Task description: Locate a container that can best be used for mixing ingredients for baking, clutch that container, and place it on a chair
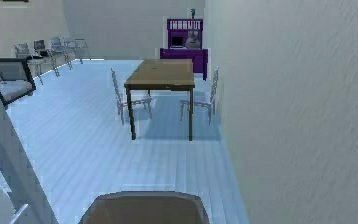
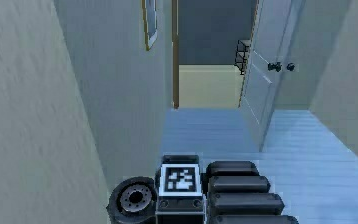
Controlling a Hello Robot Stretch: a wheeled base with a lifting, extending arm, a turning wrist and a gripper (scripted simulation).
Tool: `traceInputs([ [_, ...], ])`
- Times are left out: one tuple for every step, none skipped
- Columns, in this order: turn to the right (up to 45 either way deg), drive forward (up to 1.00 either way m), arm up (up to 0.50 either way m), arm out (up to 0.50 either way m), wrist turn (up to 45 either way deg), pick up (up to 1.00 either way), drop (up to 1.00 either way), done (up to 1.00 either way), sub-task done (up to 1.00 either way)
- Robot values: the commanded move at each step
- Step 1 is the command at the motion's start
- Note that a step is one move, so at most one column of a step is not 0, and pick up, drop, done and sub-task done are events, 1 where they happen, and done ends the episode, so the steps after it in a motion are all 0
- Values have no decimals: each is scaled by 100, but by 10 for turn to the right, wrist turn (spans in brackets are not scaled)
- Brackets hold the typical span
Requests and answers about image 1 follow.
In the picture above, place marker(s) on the grey guitar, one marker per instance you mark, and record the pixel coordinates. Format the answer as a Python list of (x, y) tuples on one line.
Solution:
[(193, 40)]

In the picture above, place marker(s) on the pale long table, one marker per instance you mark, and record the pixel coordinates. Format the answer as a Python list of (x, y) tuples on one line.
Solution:
[(47, 61)]

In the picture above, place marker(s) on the black laptop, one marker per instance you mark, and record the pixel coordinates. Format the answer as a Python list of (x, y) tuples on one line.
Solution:
[(177, 41)]

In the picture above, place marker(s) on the purple desk with shelf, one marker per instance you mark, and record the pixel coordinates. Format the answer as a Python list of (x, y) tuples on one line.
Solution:
[(183, 53)]

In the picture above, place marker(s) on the black frame grey armchair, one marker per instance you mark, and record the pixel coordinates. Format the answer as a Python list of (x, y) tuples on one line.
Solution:
[(12, 80)]

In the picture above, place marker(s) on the grey metal chair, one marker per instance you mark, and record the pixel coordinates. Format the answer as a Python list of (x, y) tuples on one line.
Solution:
[(77, 45), (209, 100), (122, 100), (23, 50), (58, 48)]

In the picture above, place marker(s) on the brown wooden table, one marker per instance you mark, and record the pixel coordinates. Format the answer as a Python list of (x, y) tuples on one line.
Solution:
[(160, 74)]

